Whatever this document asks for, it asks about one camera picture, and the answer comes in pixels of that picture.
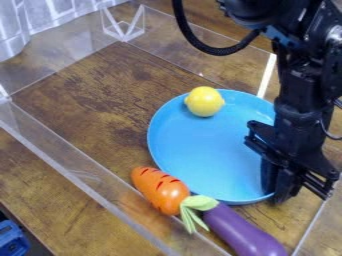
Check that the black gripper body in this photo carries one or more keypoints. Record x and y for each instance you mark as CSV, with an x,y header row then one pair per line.
x,y
291,143

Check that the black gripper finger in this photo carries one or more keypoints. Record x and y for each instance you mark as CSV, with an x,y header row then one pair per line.
x,y
268,176
287,185

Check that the blue round plastic tray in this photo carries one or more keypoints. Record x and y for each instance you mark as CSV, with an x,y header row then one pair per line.
x,y
201,150

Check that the yellow toy lemon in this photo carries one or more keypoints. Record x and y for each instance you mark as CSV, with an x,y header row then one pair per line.
x,y
203,101

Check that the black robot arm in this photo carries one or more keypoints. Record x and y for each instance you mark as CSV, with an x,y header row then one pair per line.
x,y
304,31

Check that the purple toy eggplant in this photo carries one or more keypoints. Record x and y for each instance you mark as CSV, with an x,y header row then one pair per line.
x,y
244,238

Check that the orange toy carrot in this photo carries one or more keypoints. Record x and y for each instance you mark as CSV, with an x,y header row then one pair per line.
x,y
169,197

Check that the blue plastic object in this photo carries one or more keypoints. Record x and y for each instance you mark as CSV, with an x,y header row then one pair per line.
x,y
13,242

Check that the white grey checked curtain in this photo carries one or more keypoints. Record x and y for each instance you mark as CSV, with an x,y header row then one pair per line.
x,y
26,17

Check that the clear acrylic enclosure wall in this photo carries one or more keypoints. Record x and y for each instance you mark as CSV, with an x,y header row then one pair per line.
x,y
77,95

